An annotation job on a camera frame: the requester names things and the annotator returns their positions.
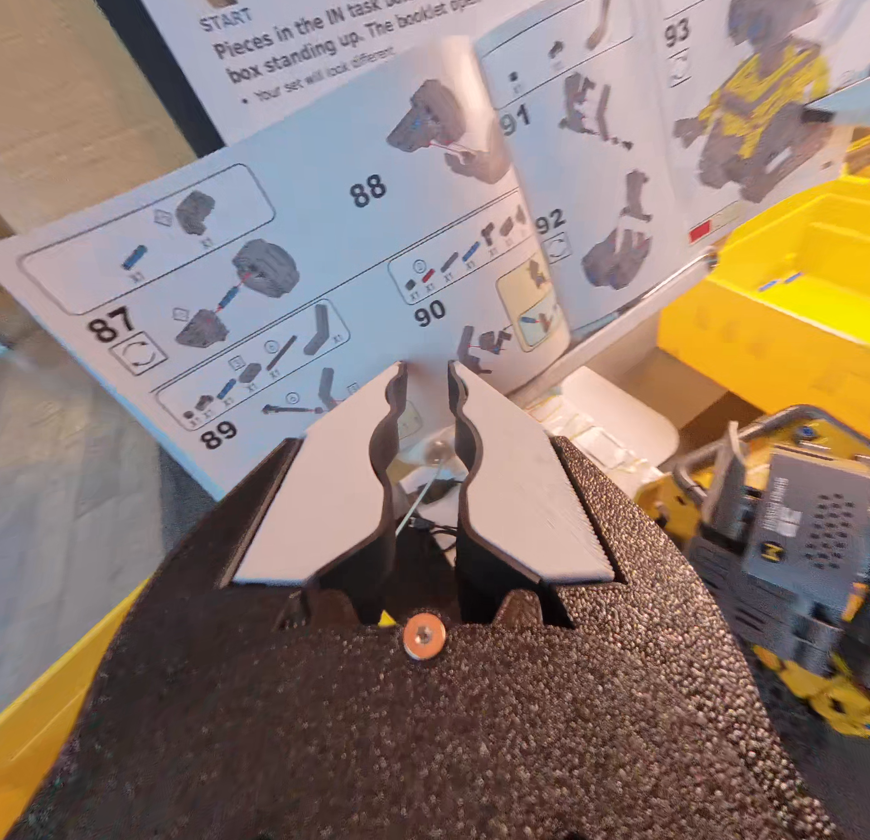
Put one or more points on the white book stand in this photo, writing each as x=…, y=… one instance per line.
x=612, y=405

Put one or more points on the building instruction booklet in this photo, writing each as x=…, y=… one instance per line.
x=306, y=242

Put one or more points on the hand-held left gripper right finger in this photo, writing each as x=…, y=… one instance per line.
x=530, y=507

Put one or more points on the yellow storage bin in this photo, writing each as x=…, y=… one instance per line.
x=47, y=704
x=747, y=350

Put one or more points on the white paper sheet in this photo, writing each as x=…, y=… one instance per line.
x=598, y=446

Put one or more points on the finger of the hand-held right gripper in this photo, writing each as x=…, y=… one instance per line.
x=839, y=99

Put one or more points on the yellow tracked toy robot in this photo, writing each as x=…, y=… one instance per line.
x=795, y=534

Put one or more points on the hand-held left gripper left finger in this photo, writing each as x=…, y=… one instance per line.
x=326, y=507

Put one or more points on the white paper sign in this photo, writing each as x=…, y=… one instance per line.
x=306, y=38

